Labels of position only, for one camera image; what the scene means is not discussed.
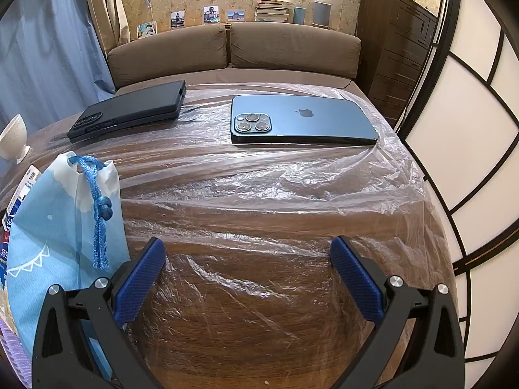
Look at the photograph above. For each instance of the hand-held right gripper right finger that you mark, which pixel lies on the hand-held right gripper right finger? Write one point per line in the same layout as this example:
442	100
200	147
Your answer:
357	279

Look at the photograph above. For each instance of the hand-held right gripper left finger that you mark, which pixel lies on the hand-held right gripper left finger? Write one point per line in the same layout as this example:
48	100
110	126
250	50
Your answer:
140	279

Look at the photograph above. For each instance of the blue white tissue packet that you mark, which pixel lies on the blue white tissue packet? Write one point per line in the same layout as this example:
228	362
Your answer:
6	243

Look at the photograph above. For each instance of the purple ribbed plastic item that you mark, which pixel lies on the purple ribbed plastic item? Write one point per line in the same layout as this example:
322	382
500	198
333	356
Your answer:
12	352

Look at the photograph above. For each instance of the white printed carton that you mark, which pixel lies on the white printed carton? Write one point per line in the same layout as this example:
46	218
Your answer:
29	182

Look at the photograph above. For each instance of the blue smartphone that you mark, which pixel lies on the blue smartphone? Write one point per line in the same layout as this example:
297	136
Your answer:
316	119

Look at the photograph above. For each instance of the black cased phone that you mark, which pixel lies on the black cased phone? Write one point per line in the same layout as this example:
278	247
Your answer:
129	109

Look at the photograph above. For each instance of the black framed sliding screen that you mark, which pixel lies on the black framed sliding screen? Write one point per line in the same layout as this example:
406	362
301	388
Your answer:
474	129

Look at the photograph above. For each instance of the white footed bowl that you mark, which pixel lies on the white footed bowl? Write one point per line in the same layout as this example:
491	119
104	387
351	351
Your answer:
12	137

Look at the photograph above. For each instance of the brown sofa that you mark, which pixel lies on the brown sofa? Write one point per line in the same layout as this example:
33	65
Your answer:
259	75

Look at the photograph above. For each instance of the brown sofa back cushion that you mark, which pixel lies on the brown sofa back cushion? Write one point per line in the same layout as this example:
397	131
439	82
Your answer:
292	48
166	52

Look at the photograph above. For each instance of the dark wooden cabinet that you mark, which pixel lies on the dark wooden cabinet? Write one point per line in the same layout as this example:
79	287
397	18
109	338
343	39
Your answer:
393	48

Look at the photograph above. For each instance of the blue curtain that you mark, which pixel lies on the blue curtain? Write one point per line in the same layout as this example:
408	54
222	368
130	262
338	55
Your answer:
44	56

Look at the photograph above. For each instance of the tilted photo print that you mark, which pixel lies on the tilted photo print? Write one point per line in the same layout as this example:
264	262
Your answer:
146	30

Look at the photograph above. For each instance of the standing figure photo print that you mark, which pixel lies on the standing figure photo print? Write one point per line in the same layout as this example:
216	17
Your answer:
178	19

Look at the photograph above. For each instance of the grey cylinder speaker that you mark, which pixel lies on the grey cylinder speaker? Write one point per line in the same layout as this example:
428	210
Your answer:
321	14

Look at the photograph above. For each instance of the portrait photo print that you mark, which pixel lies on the portrait photo print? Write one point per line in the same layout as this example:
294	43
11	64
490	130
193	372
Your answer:
211	14

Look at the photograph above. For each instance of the beige patterned curtain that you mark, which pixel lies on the beige patterned curtain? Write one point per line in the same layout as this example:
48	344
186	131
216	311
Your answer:
107	4

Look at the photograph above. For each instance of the landscape photo print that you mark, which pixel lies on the landscape photo print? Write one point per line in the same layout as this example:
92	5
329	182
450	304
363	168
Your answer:
235	16

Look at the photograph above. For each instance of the stack of books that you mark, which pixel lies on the stack of books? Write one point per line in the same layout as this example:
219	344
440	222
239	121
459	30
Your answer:
273	10

